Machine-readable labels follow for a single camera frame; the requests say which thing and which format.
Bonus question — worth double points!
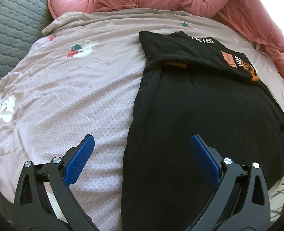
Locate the printed light pink blanket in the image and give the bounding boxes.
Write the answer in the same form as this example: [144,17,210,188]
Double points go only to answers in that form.
[0,8,284,231]

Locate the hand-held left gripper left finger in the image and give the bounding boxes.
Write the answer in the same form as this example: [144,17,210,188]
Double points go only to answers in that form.
[13,134,101,231]

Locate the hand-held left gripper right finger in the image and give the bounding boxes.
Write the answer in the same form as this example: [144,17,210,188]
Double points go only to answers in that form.
[191,135,270,231]

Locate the black t-shirt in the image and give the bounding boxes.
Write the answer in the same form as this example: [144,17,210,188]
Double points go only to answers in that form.
[121,31,284,231]

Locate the pink comforter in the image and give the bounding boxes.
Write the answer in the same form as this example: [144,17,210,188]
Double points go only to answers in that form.
[48,0,284,88]

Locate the grey quilted headboard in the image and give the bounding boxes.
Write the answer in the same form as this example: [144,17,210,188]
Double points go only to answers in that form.
[0,0,54,111]

